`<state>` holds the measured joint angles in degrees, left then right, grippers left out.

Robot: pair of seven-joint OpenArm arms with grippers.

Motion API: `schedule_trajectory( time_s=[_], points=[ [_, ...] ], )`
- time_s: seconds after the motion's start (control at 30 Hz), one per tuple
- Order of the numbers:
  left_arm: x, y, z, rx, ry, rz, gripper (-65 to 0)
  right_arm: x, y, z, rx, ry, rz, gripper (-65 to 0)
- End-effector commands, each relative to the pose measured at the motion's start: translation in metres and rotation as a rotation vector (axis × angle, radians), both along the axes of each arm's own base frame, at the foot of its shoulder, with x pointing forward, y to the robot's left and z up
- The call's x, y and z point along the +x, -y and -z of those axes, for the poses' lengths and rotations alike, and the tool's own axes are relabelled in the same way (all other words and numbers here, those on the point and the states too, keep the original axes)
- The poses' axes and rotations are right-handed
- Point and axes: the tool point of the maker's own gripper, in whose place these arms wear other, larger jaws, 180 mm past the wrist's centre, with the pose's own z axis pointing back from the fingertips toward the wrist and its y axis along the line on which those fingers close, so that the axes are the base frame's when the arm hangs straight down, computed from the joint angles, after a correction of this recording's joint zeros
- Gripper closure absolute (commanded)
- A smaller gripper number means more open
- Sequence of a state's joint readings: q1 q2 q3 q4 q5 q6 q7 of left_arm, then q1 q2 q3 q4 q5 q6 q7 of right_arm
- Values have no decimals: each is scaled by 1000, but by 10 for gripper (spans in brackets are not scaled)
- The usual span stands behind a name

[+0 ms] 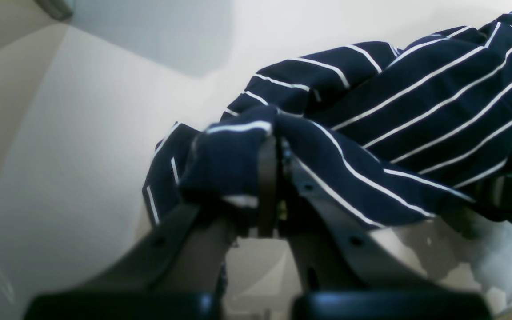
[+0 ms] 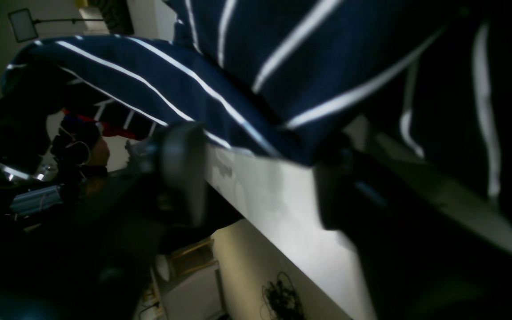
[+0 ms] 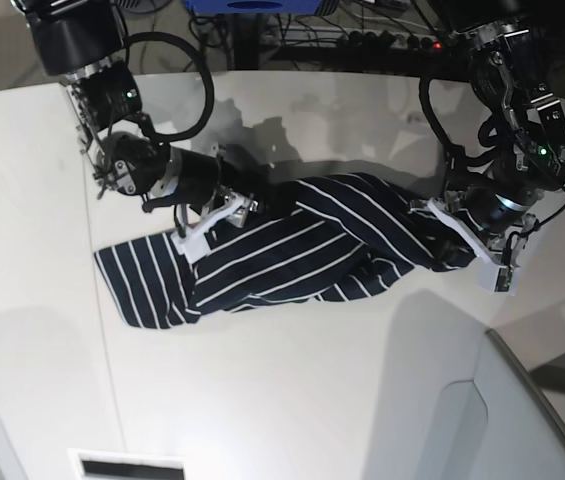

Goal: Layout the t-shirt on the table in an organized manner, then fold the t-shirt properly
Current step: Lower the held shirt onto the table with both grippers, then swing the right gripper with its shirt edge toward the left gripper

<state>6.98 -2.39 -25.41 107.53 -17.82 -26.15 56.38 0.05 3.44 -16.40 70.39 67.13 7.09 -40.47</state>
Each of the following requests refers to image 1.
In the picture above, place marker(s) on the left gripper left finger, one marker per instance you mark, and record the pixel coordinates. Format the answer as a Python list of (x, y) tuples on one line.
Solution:
[(171, 274)]

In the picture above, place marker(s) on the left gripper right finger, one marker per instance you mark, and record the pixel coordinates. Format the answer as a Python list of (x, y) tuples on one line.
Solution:
[(345, 274)]

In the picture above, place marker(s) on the navy white striped t-shirt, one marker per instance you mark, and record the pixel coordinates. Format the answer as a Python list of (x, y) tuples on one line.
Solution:
[(394, 136)]

